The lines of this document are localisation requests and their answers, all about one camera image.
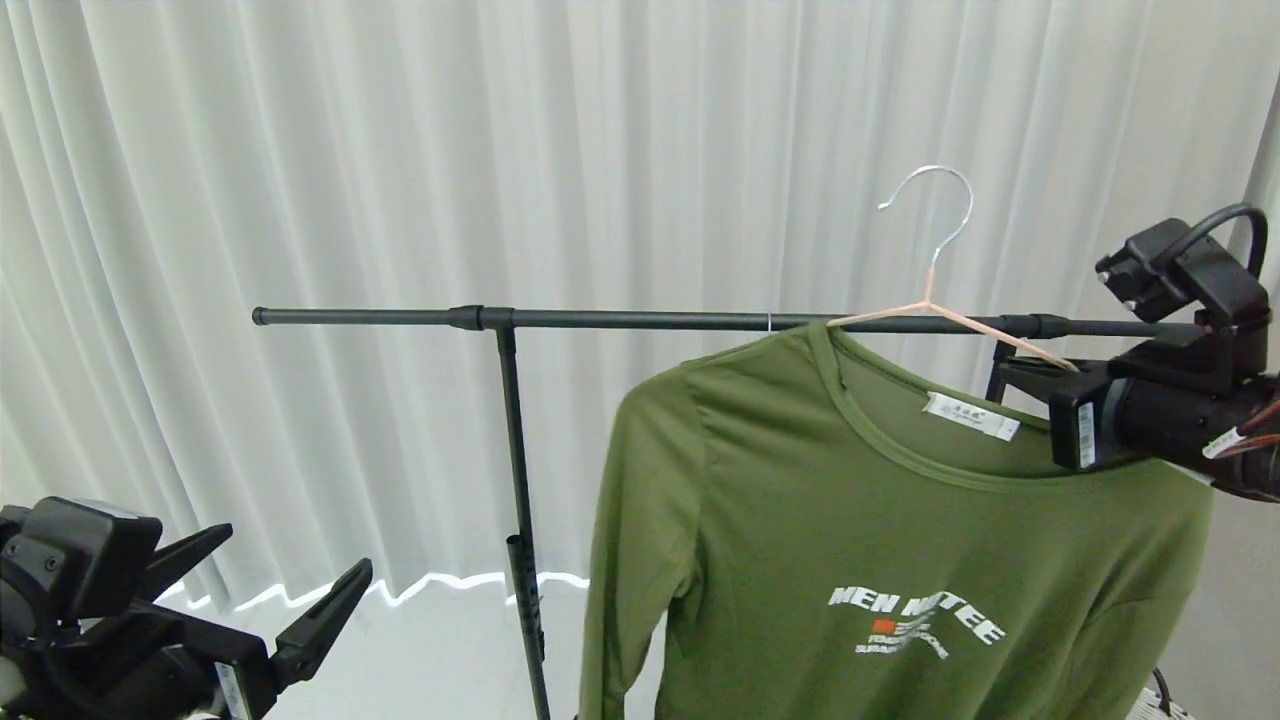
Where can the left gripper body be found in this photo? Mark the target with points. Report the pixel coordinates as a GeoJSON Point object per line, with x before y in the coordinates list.
{"type": "Point", "coordinates": [180, 660]}

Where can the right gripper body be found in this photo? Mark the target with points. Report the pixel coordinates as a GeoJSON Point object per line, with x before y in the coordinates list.
{"type": "Point", "coordinates": [1150, 420]}

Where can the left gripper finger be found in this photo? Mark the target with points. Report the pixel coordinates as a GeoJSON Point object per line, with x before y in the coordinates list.
{"type": "Point", "coordinates": [320, 625]}
{"type": "Point", "coordinates": [195, 550]}

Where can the green printed garment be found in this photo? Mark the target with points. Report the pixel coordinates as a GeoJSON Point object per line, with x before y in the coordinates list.
{"type": "Point", "coordinates": [800, 500]}

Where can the white laundry basket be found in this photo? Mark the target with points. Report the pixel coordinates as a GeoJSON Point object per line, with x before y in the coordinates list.
{"type": "Point", "coordinates": [1145, 712]}

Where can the black clothes rack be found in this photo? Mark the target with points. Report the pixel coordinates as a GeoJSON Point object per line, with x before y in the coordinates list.
{"type": "Point", "coordinates": [600, 319]}

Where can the white curtain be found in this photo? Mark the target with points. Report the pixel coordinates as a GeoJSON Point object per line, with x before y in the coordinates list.
{"type": "Point", "coordinates": [300, 150]}

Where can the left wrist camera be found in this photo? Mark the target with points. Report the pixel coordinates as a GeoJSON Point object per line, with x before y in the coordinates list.
{"type": "Point", "coordinates": [80, 550]}

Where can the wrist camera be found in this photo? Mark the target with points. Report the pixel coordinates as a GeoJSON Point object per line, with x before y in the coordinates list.
{"type": "Point", "coordinates": [1200, 280]}
{"type": "Point", "coordinates": [80, 550]}

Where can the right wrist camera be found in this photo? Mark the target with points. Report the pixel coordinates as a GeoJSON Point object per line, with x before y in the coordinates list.
{"type": "Point", "coordinates": [1200, 280]}

